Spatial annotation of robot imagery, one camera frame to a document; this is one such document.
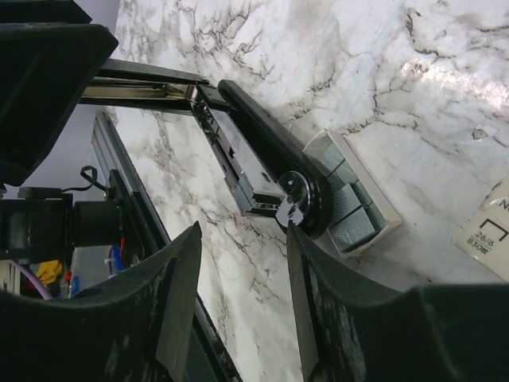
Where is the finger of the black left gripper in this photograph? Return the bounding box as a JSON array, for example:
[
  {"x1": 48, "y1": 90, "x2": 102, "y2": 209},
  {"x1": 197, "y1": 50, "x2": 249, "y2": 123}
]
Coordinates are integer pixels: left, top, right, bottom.
[{"x1": 1, "y1": 23, "x2": 118, "y2": 186}]

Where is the staple box tray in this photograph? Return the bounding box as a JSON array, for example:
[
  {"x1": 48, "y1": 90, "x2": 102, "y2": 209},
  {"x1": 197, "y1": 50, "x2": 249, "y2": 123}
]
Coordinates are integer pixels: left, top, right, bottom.
[{"x1": 302, "y1": 131, "x2": 402, "y2": 259}]

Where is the cream staple box sleeve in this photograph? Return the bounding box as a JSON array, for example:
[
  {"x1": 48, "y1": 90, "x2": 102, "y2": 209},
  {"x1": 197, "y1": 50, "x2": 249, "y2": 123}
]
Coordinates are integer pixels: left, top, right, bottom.
[{"x1": 451, "y1": 176, "x2": 508, "y2": 283}]

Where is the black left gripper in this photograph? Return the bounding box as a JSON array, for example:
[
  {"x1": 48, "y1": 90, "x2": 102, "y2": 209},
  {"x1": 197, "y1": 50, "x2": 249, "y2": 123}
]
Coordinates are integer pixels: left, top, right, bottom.
[{"x1": 1, "y1": 187, "x2": 75, "y2": 263}]

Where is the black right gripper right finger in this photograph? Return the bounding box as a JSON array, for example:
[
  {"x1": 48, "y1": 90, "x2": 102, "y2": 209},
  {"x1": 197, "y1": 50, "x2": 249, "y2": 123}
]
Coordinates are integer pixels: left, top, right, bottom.
[{"x1": 286, "y1": 225, "x2": 508, "y2": 381}]

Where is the aluminium frame rail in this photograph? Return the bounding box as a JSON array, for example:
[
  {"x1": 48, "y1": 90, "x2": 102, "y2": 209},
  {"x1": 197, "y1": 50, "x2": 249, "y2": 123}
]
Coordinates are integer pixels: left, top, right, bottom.
[{"x1": 91, "y1": 112, "x2": 241, "y2": 381}]

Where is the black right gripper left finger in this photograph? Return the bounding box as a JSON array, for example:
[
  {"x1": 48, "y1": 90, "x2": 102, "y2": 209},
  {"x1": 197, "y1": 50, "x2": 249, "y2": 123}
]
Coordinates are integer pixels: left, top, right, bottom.
[{"x1": 1, "y1": 224, "x2": 202, "y2": 381}]

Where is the black stapler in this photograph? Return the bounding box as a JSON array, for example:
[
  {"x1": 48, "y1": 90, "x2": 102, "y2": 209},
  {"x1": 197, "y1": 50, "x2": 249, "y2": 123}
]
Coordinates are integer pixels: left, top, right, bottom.
[{"x1": 80, "y1": 59, "x2": 333, "y2": 239}]

